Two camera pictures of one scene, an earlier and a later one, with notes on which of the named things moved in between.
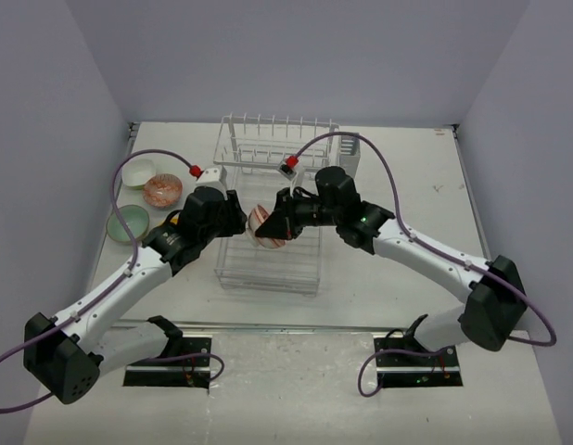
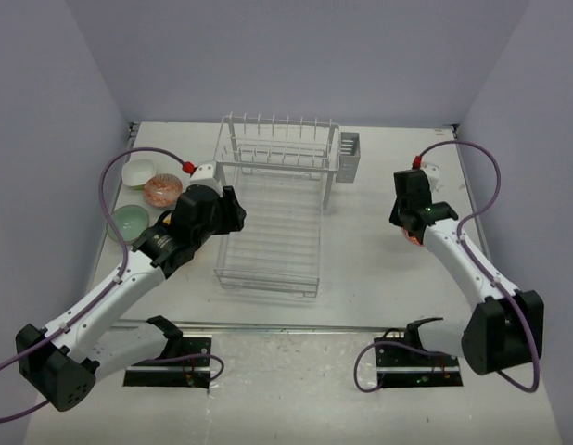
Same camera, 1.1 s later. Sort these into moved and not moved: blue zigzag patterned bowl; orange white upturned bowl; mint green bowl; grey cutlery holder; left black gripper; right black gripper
Moved: right black gripper; orange white upturned bowl
Not moved: left black gripper; grey cutlery holder; mint green bowl; blue zigzag patterned bowl
